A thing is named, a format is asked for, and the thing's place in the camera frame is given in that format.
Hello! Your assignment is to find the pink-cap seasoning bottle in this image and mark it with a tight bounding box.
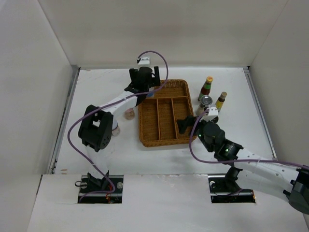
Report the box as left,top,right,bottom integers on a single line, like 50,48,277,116
124,108,135,120

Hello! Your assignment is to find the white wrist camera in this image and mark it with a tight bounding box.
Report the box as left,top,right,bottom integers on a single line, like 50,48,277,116
205,105,218,121
137,56,151,67

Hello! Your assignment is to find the metal table rail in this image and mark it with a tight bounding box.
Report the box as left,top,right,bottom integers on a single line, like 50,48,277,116
46,65,81,174
243,66,278,160

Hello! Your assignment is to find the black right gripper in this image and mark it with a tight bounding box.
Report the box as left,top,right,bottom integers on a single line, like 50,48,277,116
177,115,213,152

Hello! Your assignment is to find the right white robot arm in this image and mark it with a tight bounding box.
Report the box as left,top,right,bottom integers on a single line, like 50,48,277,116
177,116,309,214

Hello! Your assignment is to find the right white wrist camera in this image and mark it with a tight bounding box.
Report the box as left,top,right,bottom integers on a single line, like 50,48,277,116
205,105,218,121

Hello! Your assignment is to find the yellow-cap brown sauce bottle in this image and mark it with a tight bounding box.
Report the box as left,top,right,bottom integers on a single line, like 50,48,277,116
198,76,213,101

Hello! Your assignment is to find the brown wicker divided basket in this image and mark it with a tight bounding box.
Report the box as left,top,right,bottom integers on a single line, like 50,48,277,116
138,79,194,147

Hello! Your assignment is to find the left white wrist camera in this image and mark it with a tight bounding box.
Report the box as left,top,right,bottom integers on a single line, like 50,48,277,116
137,56,151,67

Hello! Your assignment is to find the black-cap salt grinder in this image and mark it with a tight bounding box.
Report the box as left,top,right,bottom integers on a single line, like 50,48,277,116
196,95,213,116

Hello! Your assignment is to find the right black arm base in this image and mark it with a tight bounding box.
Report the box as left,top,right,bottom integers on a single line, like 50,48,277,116
208,167,255,203

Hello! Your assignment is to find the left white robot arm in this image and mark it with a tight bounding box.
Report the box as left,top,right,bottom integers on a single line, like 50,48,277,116
78,66,160,159

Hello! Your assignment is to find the white-lid brown sauce jar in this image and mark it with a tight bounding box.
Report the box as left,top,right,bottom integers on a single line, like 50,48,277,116
112,119,120,137

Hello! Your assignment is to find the right metal table rail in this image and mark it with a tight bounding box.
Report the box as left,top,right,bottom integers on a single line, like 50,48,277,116
243,66,278,160

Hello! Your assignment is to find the small yellow-label bottle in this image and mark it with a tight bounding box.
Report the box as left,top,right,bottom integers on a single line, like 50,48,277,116
215,91,227,112

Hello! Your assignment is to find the left metal table rail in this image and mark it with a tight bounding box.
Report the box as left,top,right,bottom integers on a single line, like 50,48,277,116
46,65,81,174

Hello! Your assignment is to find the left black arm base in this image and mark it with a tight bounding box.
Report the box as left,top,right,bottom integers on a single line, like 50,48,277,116
74,172,124,204

